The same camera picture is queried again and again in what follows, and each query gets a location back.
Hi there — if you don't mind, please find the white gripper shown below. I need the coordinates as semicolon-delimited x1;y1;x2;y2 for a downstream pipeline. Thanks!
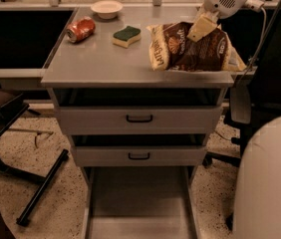
187;0;247;42

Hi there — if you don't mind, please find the brown chip bag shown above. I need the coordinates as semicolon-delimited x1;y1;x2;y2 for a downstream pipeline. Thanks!
147;22;246;72

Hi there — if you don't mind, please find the grey drawer cabinet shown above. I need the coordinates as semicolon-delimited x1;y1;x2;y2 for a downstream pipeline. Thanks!
40;5;235;239

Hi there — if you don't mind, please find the top drawer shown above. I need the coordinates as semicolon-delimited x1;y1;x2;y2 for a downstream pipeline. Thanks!
54;88;224;135

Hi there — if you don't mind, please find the drawer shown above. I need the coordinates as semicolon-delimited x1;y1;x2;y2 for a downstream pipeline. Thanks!
54;88;224;135
72;133;206;167
80;166;200;239

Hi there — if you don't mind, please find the middle drawer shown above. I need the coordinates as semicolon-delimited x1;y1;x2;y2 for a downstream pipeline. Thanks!
72;133;206;167

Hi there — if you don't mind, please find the bottom drawer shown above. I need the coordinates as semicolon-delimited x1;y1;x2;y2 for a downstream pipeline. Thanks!
80;166;200;239

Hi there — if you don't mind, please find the white power strip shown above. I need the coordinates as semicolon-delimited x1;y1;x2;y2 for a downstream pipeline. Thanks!
244;0;264;12

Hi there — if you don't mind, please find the green and yellow sponge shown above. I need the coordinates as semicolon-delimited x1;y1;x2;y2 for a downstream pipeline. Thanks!
113;26;141;48

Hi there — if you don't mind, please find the black office chair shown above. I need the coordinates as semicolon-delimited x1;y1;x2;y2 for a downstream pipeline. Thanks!
202;0;281;231

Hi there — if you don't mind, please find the white bowl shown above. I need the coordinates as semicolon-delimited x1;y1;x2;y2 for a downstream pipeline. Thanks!
91;0;123;20

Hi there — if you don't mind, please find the crushed orange soda can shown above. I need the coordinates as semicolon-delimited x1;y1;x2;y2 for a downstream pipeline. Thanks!
67;16;96;43

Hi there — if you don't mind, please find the black side table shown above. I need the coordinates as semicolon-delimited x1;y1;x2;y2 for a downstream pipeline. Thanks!
0;80;71;227

